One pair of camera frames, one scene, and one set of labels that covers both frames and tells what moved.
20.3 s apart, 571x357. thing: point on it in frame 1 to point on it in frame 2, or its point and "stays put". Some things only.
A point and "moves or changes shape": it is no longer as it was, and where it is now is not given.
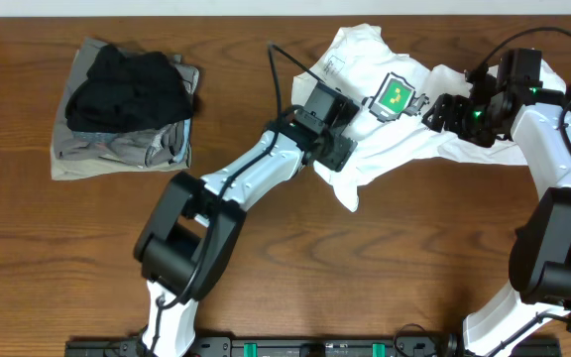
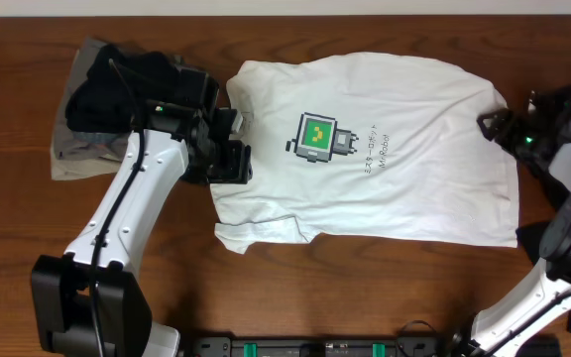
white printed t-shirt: (392, 86) moves or changes shape
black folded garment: (129, 93) stays put
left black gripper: (346, 149) to (237, 170)
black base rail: (299, 347) stays put
